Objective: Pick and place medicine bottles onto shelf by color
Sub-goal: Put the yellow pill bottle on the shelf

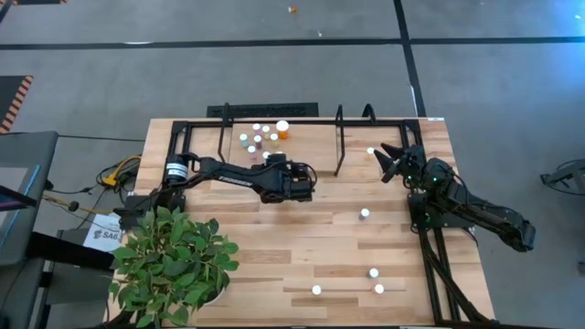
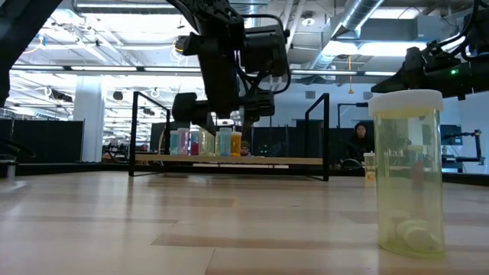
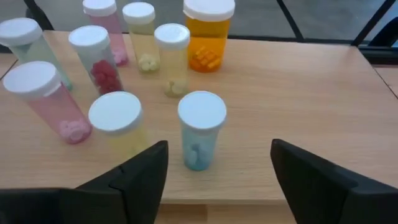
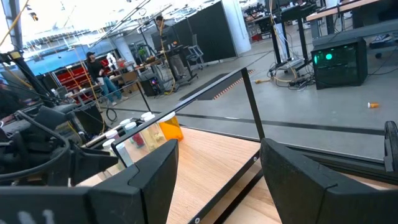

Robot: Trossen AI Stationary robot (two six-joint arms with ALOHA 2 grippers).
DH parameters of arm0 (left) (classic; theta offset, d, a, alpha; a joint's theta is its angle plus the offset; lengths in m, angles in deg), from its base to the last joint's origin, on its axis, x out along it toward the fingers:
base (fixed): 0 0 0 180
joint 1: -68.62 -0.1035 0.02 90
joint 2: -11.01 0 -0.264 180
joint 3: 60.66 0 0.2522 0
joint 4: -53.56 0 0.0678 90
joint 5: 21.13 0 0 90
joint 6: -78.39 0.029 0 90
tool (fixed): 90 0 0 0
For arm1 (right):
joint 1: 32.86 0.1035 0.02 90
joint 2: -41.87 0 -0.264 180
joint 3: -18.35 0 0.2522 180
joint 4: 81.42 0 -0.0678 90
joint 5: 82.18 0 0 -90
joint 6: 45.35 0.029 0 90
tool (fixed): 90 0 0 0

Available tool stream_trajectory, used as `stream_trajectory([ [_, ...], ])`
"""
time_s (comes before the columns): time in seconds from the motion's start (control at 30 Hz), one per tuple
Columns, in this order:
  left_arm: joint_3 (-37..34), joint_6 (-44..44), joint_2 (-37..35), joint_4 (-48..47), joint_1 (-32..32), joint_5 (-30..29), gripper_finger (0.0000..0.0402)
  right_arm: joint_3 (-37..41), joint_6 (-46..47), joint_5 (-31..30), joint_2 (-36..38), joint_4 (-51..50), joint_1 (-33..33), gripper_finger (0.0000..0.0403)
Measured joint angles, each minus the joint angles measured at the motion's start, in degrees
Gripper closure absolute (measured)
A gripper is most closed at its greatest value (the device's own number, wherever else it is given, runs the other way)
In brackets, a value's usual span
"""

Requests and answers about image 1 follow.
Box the black cable with round knob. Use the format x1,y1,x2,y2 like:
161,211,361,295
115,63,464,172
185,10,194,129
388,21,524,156
44,180,100,214

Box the white plant pot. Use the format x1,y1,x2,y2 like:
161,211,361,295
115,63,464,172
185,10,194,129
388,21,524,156
200,285,229,306

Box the grey equipment cart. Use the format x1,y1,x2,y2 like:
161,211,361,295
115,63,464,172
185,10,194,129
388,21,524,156
0,131,59,329

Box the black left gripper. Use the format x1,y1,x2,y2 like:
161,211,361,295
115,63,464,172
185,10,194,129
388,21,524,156
262,153,317,205

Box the black crossbar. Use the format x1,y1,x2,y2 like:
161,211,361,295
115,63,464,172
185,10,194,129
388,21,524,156
27,231,116,271

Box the yellow power plug cable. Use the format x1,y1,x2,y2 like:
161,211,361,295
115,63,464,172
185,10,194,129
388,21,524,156
101,154,143,188

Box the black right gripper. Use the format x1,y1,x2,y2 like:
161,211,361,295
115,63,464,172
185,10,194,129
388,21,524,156
373,142,429,189

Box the green leafy plant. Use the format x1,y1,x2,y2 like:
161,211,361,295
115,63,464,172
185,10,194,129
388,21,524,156
108,205,240,329

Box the white printed paper sheet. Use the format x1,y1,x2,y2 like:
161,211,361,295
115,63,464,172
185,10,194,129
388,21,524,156
83,213,124,254

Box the wooden shelf black metal frame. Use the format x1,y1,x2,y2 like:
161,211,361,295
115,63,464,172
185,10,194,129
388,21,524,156
217,103,346,177

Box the black stand legs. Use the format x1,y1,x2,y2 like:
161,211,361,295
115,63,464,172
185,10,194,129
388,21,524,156
539,157,585,202

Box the grey panel with blue edge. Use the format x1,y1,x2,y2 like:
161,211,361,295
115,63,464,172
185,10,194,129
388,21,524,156
0,164,41,266

